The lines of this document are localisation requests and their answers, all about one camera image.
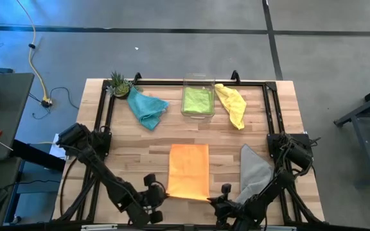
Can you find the teal microfiber towel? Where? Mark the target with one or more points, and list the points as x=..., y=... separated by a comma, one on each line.
x=146, y=109

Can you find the grey microfiber towel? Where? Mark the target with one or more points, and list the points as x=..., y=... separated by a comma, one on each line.
x=252, y=170

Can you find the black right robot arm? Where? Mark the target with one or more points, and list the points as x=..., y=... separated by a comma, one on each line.
x=268, y=189

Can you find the yellow microfiber towel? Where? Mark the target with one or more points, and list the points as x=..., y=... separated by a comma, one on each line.
x=233, y=102

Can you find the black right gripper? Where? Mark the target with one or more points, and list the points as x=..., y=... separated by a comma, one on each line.
x=228, y=208

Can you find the green microfiber towel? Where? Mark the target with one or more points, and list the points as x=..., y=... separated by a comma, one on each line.
x=197, y=101

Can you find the black power adapter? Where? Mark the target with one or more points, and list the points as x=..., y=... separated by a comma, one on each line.
x=47, y=103

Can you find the black aluminium table frame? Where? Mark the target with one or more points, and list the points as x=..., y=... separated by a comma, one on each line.
x=172, y=82

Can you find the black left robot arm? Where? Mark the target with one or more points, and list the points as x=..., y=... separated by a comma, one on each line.
x=108, y=179

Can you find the white paper sheet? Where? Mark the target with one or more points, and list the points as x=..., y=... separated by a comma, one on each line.
x=58, y=152

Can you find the grey side desk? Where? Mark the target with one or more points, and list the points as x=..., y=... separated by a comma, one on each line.
x=8, y=106

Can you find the black rectangular bar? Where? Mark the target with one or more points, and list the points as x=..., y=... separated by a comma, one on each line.
x=37, y=155

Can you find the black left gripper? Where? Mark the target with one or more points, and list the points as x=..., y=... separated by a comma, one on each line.
x=155, y=197

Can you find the clear plastic bin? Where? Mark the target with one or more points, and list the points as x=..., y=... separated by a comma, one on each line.
x=199, y=116

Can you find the silver table bracket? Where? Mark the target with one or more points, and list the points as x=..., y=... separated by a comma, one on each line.
x=98, y=227
x=278, y=228

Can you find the orange microfiber towel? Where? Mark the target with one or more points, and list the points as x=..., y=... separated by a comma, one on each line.
x=188, y=170

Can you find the dark low desk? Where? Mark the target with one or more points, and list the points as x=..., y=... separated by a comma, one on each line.
x=2, y=173

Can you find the potted succulent plant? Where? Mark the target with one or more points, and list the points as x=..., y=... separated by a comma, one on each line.
x=120, y=89

